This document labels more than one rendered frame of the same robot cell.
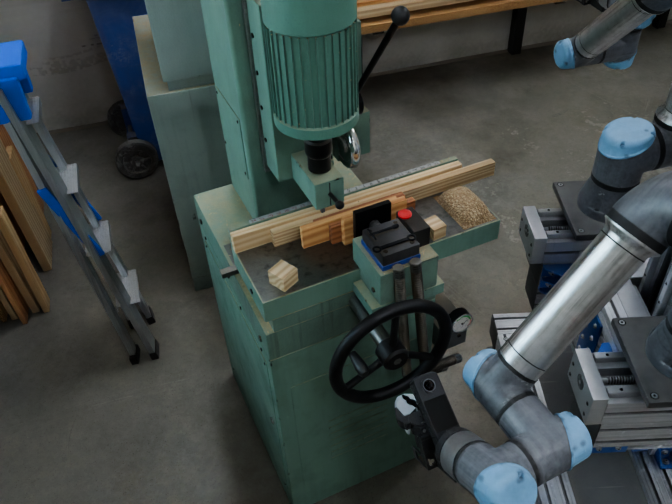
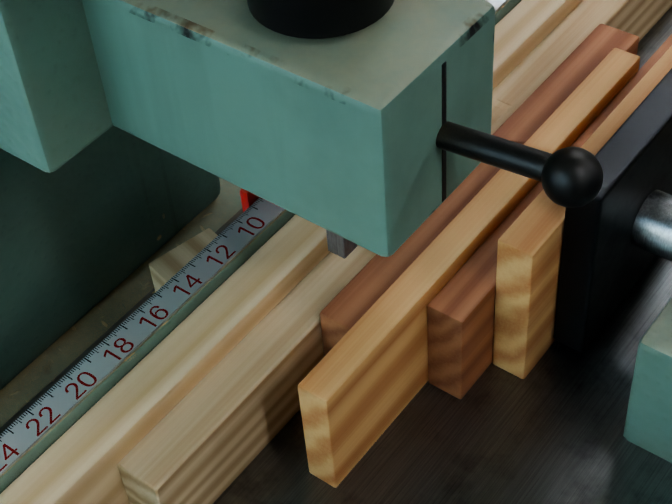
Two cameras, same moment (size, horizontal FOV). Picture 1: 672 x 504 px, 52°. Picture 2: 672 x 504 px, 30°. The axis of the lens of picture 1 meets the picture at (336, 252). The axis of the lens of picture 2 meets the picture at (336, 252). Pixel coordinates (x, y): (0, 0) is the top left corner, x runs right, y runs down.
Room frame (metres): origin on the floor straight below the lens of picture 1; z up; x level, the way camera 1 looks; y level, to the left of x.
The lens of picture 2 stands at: (0.92, 0.19, 1.32)
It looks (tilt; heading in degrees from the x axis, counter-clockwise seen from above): 46 degrees down; 333
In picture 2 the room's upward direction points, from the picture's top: 5 degrees counter-clockwise
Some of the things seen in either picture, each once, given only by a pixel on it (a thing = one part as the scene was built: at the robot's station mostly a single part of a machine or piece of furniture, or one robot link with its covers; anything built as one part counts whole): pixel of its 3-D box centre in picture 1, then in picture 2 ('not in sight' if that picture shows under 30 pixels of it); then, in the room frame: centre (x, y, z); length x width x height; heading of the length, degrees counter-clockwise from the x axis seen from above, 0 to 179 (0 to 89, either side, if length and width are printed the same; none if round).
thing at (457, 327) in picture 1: (458, 321); not in sight; (1.15, -0.30, 0.65); 0.06 x 0.04 x 0.08; 113
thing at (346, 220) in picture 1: (374, 220); (607, 198); (1.22, -0.09, 0.94); 0.16 x 0.02 x 0.08; 113
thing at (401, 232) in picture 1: (397, 236); not in sight; (1.10, -0.13, 0.99); 0.13 x 0.11 x 0.06; 113
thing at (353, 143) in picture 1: (346, 144); not in sight; (1.41, -0.04, 1.02); 0.12 x 0.03 x 0.12; 23
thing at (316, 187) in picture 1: (318, 179); (291, 81); (1.26, 0.03, 1.03); 0.14 x 0.07 x 0.09; 23
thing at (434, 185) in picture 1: (388, 200); (549, 86); (1.31, -0.13, 0.92); 0.60 x 0.02 x 0.04; 113
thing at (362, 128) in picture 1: (348, 129); not in sight; (1.48, -0.05, 1.02); 0.09 x 0.07 x 0.12; 113
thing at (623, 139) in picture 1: (625, 150); not in sight; (1.38, -0.71, 0.98); 0.13 x 0.12 x 0.14; 104
